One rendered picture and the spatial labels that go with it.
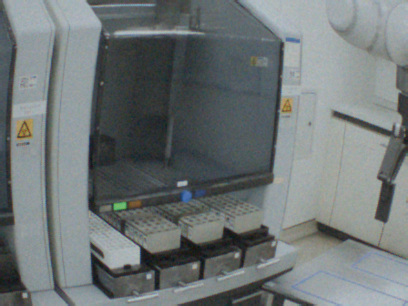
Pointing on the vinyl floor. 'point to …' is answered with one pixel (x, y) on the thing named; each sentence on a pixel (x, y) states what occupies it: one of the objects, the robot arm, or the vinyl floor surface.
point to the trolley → (344, 279)
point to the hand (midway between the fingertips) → (399, 206)
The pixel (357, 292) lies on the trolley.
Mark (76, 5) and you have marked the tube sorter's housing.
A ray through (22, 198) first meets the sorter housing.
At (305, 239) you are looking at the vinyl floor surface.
